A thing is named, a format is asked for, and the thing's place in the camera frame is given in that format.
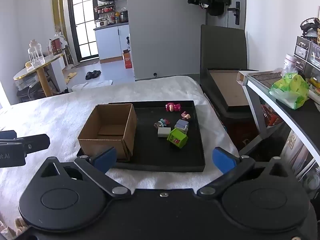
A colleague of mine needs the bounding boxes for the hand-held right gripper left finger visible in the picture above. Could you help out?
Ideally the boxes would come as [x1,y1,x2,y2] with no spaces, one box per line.
[40,147,132,199]

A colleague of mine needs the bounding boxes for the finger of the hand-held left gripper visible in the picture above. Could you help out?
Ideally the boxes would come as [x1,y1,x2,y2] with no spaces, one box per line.
[14,134,51,155]
[0,130,17,141]

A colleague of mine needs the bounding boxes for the white rectangular block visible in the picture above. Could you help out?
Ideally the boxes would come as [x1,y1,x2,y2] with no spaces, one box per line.
[157,127,171,138]

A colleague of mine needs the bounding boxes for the black slippers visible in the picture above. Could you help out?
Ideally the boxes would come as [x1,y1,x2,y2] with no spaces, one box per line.
[85,70,102,80]

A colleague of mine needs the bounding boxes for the yellow slippers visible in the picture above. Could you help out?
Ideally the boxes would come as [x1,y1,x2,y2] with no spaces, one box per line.
[64,72,78,84]

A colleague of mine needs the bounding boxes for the grey drawer organizer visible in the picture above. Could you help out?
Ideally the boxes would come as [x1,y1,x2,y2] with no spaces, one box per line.
[293,36,320,71]

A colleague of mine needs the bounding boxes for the pink bear figure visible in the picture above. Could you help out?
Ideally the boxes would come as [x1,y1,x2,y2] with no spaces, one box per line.
[165,102,182,112]

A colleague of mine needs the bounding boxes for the clear glass jars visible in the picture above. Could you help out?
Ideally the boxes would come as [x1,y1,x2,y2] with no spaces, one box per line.
[27,39,46,68]

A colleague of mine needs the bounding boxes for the white rice cooker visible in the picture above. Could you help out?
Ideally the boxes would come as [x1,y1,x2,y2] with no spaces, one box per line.
[95,17,109,28]

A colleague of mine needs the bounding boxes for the dark grey chair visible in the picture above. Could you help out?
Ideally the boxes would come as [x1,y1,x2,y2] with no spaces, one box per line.
[200,24,249,83]

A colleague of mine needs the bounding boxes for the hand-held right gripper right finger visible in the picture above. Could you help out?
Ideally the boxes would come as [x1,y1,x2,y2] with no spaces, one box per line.
[197,147,297,198]

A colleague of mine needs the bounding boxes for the black shallow tray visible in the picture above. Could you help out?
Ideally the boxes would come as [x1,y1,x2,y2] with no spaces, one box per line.
[76,100,206,173]

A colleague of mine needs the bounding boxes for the grey toy box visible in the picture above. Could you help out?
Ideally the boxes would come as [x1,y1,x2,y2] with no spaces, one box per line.
[176,119,189,133]

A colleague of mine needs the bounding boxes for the brown cardboard box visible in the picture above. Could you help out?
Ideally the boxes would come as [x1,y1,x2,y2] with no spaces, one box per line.
[77,103,137,162]

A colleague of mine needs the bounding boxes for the white kitchen cabinet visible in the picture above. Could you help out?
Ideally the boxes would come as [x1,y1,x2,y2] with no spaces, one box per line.
[93,24,131,60]

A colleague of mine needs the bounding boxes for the red box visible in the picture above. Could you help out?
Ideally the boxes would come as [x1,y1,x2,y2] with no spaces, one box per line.
[49,38,63,56]

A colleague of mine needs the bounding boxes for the kitchen spice rack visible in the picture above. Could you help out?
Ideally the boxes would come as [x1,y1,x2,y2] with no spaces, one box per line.
[94,1,116,15]

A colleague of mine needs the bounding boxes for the white fluffy blanket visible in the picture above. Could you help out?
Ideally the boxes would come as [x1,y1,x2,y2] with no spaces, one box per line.
[0,75,241,232]

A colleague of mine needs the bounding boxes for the dark desk with white edge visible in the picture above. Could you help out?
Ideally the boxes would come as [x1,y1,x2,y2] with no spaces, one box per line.
[241,71,320,178]

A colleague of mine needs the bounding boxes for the black door handle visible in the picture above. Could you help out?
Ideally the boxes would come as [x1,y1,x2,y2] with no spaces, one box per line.
[227,1,241,25]

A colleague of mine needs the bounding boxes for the pink-lidded jar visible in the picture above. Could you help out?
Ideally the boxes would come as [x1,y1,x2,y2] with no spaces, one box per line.
[282,54,298,77]

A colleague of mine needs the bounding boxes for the orange carton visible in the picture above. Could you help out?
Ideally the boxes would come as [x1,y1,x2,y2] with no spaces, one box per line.
[122,49,133,69]

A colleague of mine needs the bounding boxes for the green hexagonal toy box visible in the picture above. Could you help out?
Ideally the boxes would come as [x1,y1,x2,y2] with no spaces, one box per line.
[167,128,188,149]

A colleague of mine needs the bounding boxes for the black frame with brown board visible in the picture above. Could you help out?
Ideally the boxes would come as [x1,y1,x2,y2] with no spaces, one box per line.
[205,68,262,130]

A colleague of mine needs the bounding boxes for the small teal pink figure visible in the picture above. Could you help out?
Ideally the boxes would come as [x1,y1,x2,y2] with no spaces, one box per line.
[154,118,171,130]

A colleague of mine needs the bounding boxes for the round gold-edged table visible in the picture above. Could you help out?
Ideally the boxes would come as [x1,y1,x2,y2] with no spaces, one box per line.
[13,54,63,98]

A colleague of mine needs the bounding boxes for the black-framed glass door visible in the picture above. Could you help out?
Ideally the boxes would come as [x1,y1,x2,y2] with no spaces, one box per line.
[67,0,100,63]

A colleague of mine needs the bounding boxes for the green plastic bag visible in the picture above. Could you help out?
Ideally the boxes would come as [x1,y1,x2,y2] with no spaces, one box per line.
[268,72,310,110]

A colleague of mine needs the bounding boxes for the white floor mat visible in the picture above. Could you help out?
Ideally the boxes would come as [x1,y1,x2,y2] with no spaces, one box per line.
[71,80,114,92]

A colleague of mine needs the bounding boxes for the red packet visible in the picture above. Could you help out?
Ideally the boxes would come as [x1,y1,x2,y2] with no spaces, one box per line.
[261,104,284,127]

